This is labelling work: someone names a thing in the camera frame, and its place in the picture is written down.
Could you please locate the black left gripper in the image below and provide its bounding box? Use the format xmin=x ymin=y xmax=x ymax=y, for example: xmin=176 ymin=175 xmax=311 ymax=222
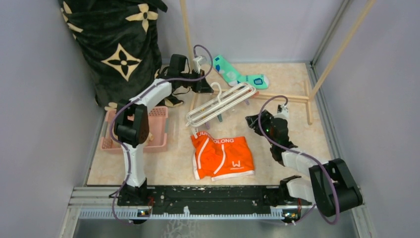
xmin=178 ymin=68 xmax=213 ymax=93

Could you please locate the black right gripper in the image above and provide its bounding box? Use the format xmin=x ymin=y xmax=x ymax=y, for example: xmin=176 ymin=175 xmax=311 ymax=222
xmin=246 ymin=110 xmax=276 ymax=146

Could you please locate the white multi-clip hanger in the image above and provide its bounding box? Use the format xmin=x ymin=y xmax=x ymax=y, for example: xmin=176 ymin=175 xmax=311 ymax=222
xmin=186 ymin=82 xmax=257 ymax=128

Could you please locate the white corner clothes peg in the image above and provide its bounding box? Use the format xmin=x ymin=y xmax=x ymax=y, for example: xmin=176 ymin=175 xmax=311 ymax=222
xmin=192 ymin=127 xmax=198 ymax=138

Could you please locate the orange underwear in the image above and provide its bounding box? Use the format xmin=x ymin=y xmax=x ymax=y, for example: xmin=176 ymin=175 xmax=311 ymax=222
xmin=191 ymin=131 xmax=255 ymax=181

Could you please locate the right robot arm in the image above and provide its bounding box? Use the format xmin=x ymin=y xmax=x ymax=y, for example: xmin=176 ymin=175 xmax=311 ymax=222
xmin=245 ymin=108 xmax=363 ymax=217

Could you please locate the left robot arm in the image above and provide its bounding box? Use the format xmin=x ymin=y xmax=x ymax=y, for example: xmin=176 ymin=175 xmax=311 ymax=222
xmin=110 ymin=55 xmax=213 ymax=206

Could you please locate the green blue patterned sock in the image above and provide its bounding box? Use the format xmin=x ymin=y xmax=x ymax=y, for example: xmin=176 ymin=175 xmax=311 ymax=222
xmin=212 ymin=55 xmax=269 ymax=89

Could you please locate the pink plastic basket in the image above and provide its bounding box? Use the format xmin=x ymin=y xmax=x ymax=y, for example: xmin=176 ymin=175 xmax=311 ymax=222
xmin=99 ymin=106 xmax=168 ymax=154

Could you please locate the black floral blanket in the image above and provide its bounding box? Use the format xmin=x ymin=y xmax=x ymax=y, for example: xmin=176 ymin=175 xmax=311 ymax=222
xmin=58 ymin=0 xmax=167 ymax=110

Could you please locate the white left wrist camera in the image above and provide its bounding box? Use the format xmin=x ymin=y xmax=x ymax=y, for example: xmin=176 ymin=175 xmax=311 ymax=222
xmin=193 ymin=56 xmax=207 ymax=73

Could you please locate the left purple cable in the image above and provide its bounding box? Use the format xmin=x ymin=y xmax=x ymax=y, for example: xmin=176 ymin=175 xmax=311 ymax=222
xmin=108 ymin=44 xmax=214 ymax=227

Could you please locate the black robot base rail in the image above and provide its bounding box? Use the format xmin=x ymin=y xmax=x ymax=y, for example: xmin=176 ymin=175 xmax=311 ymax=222
xmin=116 ymin=183 xmax=313 ymax=216

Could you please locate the wooden drying rack frame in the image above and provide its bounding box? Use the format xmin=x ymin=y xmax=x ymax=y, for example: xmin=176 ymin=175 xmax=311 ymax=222
xmin=190 ymin=0 xmax=376 ymax=125

